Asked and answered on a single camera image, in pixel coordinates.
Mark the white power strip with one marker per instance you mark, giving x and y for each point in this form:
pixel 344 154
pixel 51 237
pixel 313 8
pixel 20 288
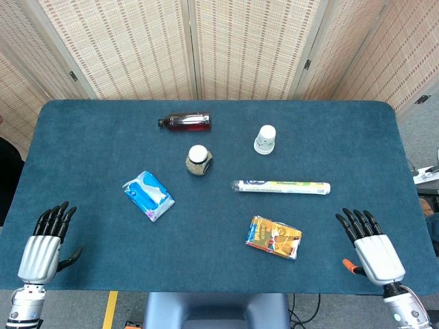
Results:
pixel 427 174

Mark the rolled plastic bag tube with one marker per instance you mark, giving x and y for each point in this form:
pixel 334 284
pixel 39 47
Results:
pixel 281 188

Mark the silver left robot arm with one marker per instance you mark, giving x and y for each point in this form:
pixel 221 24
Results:
pixel 25 305

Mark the yellow floor tape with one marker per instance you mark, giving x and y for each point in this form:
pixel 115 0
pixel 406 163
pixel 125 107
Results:
pixel 110 310

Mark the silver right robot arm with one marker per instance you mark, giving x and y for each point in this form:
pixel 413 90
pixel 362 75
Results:
pixel 406 306

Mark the black and silver right hand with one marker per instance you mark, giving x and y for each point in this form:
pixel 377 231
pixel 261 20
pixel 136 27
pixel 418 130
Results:
pixel 379 258

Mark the blue felt table cover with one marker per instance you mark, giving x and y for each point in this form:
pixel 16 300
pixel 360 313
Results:
pixel 212 267

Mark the yellow snack package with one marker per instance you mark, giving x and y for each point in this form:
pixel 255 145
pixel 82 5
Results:
pixel 274 237

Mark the blue tissue pack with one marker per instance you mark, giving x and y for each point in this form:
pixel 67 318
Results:
pixel 149 195

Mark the white paper cup stack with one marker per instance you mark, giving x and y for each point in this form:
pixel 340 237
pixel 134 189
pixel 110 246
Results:
pixel 265 138

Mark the black screen hinge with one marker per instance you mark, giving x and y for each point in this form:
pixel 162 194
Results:
pixel 73 76
pixel 422 99
pixel 307 64

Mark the black and silver left hand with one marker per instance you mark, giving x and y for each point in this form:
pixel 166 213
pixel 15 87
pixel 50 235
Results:
pixel 39 255

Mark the woven folding screen panel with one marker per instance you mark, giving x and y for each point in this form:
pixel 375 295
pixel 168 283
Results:
pixel 339 51
pixel 404 58
pixel 130 48
pixel 250 48
pixel 17 89

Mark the red tea plastic bottle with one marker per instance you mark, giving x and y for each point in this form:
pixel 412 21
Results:
pixel 188 122

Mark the brown shoe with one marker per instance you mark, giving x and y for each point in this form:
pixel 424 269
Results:
pixel 426 206

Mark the blue-grey robot torso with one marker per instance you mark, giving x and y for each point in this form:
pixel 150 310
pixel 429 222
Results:
pixel 216 310

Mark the black chair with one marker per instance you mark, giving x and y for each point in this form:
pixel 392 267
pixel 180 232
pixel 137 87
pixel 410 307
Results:
pixel 10 178

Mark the glass grain jar black lid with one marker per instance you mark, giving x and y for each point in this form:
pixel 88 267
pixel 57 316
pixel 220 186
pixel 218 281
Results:
pixel 199 161

